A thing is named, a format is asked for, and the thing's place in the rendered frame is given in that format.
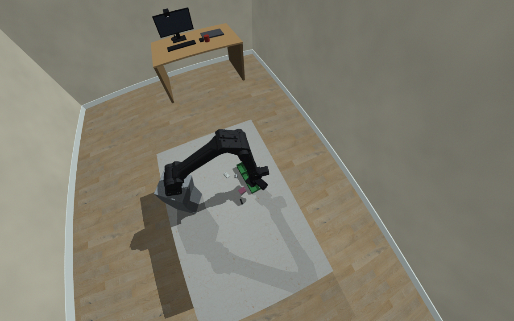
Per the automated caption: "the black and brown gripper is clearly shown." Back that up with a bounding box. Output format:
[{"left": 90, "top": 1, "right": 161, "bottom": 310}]
[{"left": 245, "top": 177, "right": 255, "bottom": 187}]

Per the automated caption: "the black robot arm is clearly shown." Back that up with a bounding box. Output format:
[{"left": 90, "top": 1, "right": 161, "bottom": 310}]
[{"left": 163, "top": 129, "right": 269, "bottom": 196}]

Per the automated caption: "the green rack of bins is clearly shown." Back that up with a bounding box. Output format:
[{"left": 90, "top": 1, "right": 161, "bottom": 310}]
[{"left": 237, "top": 162, "right": 261, "bottom": 194}]

